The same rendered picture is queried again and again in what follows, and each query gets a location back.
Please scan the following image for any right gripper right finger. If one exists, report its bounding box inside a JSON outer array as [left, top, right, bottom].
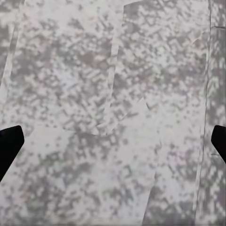
[[211, 125, 226, 162]]

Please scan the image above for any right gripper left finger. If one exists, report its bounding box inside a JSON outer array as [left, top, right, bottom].
[[0, 125, 24, 181]]

